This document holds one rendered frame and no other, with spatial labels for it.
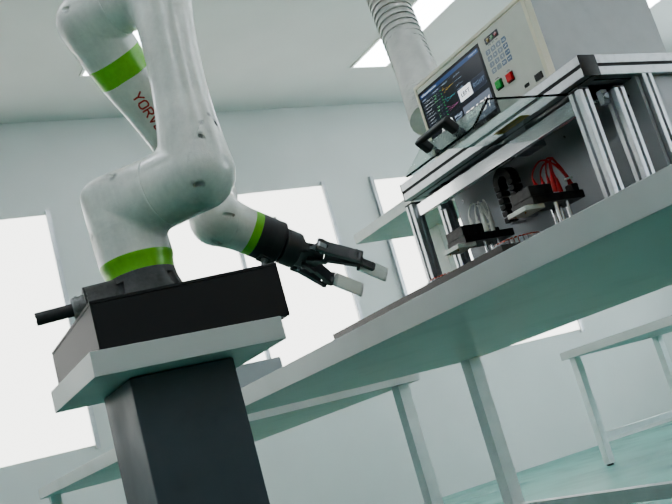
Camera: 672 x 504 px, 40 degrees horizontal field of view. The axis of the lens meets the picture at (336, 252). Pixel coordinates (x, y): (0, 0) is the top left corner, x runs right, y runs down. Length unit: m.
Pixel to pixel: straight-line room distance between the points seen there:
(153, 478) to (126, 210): 0.45
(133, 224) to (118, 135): 5.42
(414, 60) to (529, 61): 1.54
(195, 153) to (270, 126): 5.97
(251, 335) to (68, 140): 5.48
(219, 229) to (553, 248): 0.68
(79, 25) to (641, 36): 1.23
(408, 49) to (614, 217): 2.30
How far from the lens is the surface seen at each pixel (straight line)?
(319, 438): 6.88
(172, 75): 1.64
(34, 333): 6.38
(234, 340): 1.49
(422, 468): 3.56
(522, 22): 2.05
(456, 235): 2.12
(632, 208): 1.34
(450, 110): 2.24
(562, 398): 8.23
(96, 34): 1.84
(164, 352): 1.45
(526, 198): 1.94
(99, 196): 1.63
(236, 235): 1.83
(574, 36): 2.10
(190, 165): 1.53
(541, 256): 1.48
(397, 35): 3.65
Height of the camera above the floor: 0.50
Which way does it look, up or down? 12 degrees up
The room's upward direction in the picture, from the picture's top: 16 degrees counter-clockwise
